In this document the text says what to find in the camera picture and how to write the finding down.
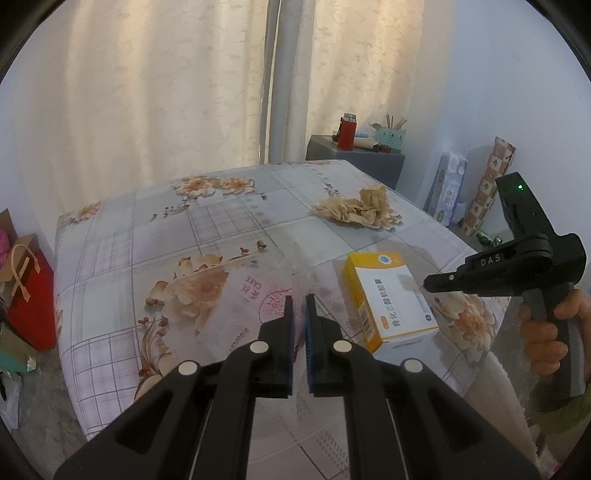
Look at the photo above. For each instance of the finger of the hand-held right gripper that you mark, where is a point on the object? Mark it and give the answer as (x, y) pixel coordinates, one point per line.
(448, 281)

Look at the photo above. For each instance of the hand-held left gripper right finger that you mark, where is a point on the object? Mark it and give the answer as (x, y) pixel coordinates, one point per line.
(323, 350)

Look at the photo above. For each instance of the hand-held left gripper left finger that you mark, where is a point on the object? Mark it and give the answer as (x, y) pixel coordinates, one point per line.
(277, 350)

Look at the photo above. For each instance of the clear printed plastic bag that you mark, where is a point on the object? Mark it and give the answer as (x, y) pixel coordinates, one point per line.
(244, 314)

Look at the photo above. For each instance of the yellow white medicine box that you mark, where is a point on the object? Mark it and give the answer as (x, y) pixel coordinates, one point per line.
(392, 309)

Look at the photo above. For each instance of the brown paper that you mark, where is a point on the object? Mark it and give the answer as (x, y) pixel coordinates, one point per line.
(364, 210)

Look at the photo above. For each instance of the person's right hand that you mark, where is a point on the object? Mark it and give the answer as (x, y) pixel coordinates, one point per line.
(540, 344)

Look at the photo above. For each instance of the small green black object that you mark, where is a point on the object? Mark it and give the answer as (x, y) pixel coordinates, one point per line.
(489, 239)

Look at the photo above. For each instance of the patterned rolled mat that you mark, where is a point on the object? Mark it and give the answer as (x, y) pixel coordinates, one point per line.
(489, 184)

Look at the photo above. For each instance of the toilet paper pack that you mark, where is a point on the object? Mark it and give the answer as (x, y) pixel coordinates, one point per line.
(445, 189)

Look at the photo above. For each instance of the grey cabinet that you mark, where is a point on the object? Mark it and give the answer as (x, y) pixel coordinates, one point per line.
(369, 165)

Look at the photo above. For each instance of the small red black object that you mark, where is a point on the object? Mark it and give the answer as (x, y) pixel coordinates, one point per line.
(381, 148)

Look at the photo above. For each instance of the teal utensil holder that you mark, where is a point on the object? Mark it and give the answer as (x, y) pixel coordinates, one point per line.
(390, 140)

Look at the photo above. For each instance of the bundle of wooden chopsticks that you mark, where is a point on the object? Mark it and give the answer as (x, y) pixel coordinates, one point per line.
(396, 122)

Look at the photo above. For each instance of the white blue tube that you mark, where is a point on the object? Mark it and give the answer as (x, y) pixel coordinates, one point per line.
(362, 134)

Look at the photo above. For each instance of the red thermos flask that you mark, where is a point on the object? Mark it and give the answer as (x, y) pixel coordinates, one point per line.
(346, 136)

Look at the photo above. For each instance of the cream patterned curtain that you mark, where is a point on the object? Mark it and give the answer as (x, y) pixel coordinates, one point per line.
(364, 69)
(138, 92)

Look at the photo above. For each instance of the red gift bag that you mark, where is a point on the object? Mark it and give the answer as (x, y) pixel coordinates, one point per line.
(30, 309)

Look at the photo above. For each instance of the teal gold gift bag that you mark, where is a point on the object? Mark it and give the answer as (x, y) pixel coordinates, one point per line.
(16, 355)

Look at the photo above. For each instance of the clear crumpled plastic bag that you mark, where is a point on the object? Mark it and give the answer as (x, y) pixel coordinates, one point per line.
(9, 401)

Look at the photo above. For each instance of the pink fluffy ball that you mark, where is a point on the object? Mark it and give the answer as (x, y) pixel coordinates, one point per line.
(2, 242)

